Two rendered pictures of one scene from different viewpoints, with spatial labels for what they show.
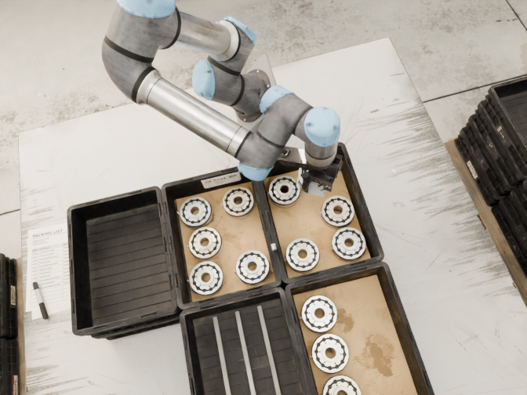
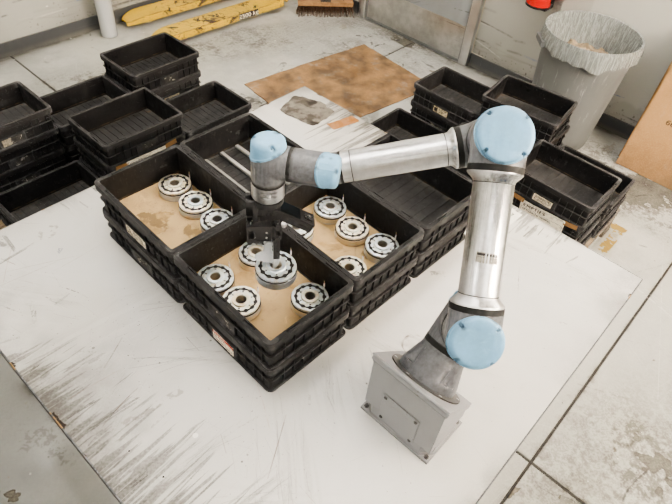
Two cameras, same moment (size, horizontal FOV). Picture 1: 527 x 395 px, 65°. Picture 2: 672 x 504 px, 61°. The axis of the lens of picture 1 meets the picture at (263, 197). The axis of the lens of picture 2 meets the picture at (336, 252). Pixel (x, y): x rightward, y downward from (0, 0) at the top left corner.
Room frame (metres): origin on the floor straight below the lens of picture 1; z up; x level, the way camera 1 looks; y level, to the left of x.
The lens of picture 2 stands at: (1.27, -0.75, 2.06)
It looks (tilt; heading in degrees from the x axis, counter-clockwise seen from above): 46 degrees down; 134
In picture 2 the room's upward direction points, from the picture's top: 6 degrees clockwise
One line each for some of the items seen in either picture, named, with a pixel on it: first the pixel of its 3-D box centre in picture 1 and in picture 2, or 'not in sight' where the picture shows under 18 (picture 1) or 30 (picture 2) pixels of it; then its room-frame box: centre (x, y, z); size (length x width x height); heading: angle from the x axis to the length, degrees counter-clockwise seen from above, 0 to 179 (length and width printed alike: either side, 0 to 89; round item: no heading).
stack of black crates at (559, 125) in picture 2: not in sight; (516, 137); (0.08, 1.76, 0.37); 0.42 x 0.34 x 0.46; 6
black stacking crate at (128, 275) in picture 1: (126, 260); (404, 191); (0.39, 0.45, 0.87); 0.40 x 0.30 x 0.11; 4
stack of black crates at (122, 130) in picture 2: not in sight; (134, 156); (-0.91, 0.10, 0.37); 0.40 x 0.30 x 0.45; 96
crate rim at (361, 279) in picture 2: (218, 233); (341, 221); (0.41, 0.15, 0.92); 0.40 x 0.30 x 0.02; 4
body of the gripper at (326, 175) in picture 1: (321, 166); (264, 216); (0.46, -0.16, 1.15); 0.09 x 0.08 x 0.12; 55
